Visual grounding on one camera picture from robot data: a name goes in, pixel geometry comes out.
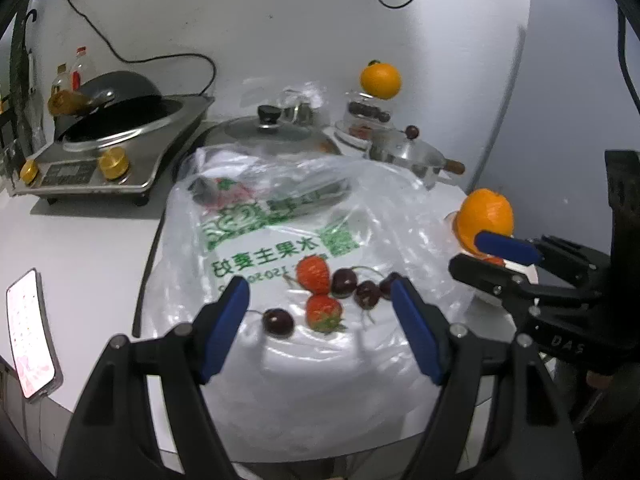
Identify dark red cherry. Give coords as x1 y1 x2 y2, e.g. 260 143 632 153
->
247 307 296 338
354 280 382 311
331 268 358 298
378 273 401 301

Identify red-capped clear bottle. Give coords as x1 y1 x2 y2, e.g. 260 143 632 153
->
70 46 96 92

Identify dark vertical pipe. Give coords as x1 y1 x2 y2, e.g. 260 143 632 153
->
7 10 28 111

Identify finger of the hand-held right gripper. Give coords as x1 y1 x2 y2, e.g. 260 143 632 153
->
448 254 601 321
474 230 611 286

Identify glass saucepan lid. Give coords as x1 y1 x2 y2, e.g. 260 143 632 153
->
370 125 446 166

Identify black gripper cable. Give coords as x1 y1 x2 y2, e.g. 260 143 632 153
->
617 7 640 103

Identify black wok with wooden handle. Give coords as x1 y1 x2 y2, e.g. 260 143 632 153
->
47 71 163 133

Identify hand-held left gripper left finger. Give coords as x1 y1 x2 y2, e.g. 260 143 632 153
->
57 276 251 480

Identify steel and glass wok lid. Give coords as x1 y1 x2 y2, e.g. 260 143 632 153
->
175 104 351 206

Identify small steel saucepan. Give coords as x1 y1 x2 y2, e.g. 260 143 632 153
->
367 125 466 191

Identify white plate with dark rim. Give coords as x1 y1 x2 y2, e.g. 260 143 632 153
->
444 210 541 308

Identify smartphone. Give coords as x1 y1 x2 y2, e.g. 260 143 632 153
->
6 268 64 403

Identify clear printed plastic bag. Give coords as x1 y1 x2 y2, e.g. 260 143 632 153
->
134 152 476 448

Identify small round orange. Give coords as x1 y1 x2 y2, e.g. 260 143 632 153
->
360 59 402 100

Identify black umbrella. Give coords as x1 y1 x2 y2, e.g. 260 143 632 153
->
24 9 41 96

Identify small white dish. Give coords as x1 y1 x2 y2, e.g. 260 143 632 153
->
334 119 381 148

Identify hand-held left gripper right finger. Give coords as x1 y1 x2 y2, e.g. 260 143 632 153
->
390 275 583 480

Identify large orange with stem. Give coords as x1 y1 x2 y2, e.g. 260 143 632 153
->
452 188 516 256

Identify stainless steel cups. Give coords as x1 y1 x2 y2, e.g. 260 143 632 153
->
287 102 321 126

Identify crumpled clear bag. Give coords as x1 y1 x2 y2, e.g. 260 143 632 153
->
245 77 331 126

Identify black cooker power cable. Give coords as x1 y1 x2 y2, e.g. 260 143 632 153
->
65 0 217 97

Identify steel induction cooker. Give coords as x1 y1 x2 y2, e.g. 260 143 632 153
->
7 95 216 206

